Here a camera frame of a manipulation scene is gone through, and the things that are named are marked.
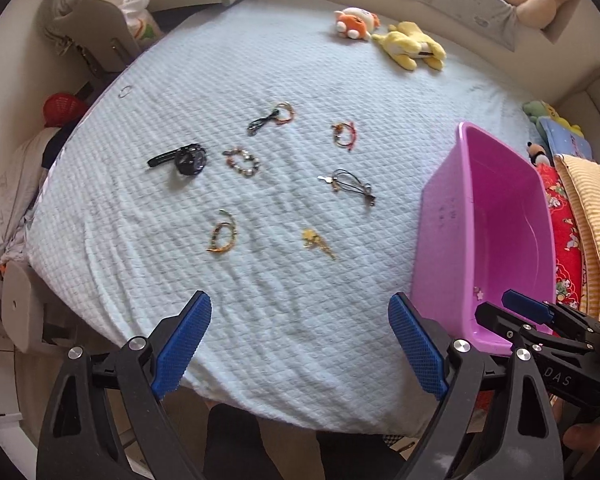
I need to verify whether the black cord with key charm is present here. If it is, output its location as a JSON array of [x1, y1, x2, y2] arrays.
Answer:
[[317, 169, 378, 208]]

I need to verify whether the person's right hand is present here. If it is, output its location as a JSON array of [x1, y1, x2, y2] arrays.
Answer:
[[561, 412, 600, 457]]

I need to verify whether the black cord necklace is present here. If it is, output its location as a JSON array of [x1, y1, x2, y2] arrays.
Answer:
[[246, 107, 281, 137]]

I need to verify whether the yellow striped pillow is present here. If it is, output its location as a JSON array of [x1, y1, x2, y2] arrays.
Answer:
[[552, 155, 600, 326]]

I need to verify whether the white plastic bag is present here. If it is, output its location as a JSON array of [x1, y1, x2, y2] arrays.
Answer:
[[117, 0, 165, 41]]

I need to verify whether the blue printed book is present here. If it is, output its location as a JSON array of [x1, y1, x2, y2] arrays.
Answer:
[[537, 117, 600, 166]]

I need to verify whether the orange braided bracelet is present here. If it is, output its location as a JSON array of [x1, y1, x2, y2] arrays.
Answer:
[[270, 101, 297, 126]]

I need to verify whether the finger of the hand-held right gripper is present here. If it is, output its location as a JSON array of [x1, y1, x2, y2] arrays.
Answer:
[[474, 301, 557, 355], [501, 289, 600, 337]]

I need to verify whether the green plush toy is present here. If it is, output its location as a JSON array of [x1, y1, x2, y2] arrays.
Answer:
[[522, 100, 583, 136]]

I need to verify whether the orange plush toy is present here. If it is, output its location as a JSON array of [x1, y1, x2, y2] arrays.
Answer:
[[334, 7, 381, 41]]

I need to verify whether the yellow plush toy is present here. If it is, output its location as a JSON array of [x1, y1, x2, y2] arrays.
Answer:
[[371, 21, 447, 72]]

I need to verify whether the brown beaded bracelet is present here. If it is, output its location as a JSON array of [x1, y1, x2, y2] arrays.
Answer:
[[206, 208, 238, 255]]

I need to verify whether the red string bracelet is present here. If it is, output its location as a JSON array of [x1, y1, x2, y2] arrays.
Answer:
[[330, 121, 358, 148]]

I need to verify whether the grey bedsheet pile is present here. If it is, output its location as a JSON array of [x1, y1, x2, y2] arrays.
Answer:
[[0, 127, 66, 266]]

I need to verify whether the pink plastic basin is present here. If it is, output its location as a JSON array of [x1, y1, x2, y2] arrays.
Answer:
[[409, 121, 556, 358]]

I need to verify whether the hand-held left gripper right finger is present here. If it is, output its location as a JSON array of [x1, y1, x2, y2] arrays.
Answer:
[[387, 292, 566, 480]]

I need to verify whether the panda plush toy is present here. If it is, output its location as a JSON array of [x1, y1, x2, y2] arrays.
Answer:
[[525, 141, 551, 167]]

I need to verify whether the beige chair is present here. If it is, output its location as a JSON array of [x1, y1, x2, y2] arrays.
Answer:
[[55, 0, 143, 81]]

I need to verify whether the black wrist watch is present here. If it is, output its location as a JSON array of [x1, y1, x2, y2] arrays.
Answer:
[[147, 142, 210, 177]]

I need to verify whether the pale beaded charm bracelet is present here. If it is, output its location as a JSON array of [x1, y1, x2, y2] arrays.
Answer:
[[223, 147, 261, 178]]

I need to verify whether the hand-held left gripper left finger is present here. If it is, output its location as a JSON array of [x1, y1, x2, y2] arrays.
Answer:
[[36, 290, 213, 480]]

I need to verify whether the red plastic basket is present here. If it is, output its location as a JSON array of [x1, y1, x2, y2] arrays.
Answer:
[[42, 92, 91, 128]]

